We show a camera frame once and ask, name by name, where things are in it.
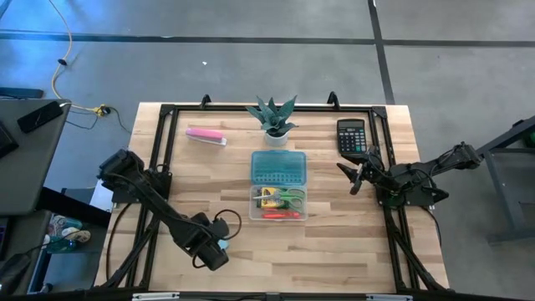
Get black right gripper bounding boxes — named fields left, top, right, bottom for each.
left=336, top=145, right=392, bottom=196

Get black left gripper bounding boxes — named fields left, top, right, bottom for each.
left=173, top=212, right=230, bottom=256

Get green handled scissors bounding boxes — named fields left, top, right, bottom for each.
left=252, top=187, right=306, bottom=210

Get black calculator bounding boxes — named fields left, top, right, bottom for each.
left=336, top=118, right=369, bottom=156

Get teal lidded clear pencil case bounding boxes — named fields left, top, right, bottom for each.
left=248, top=150, right=308, bottom=222

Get white round plant pot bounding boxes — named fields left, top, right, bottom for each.
left=263, top=130, right=289, bottom=147

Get pink white stapler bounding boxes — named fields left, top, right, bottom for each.
left=185, top=127, right=227, bottom=147

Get green snake plant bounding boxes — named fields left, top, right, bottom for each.
left=245, top=94, right=298, bottom=137

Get teal bottle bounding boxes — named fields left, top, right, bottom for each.
left=44, top=237, right=79, bottom=254

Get grey metal stand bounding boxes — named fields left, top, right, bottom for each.
left=476, top=115, right=535, bottom=246

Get grey side table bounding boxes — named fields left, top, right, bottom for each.
left=0, top=98, right=72, bottom=217

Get black smartphone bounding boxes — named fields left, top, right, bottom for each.
left=16, top=100, right=64, bottom=135

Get black flat device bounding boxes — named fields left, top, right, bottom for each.
left=0, top=120, right=20, bottom=160

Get black flat floor bar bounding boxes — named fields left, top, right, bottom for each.
left=0, top=86, right=45, bottom=100

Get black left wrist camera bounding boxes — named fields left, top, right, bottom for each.
left=192, top=242, right=230, bottom=272

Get silver metal bracket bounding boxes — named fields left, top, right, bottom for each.
left=366, top=293, right=413, bottom=301
left=132, top=292, right=181, bottom=301

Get black aluminium table frame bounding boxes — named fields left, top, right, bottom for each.
left=99, top=91, right=451, bottom=293

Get yellow floor cable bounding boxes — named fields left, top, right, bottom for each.
left=48, top=0, right=111, bottom=117

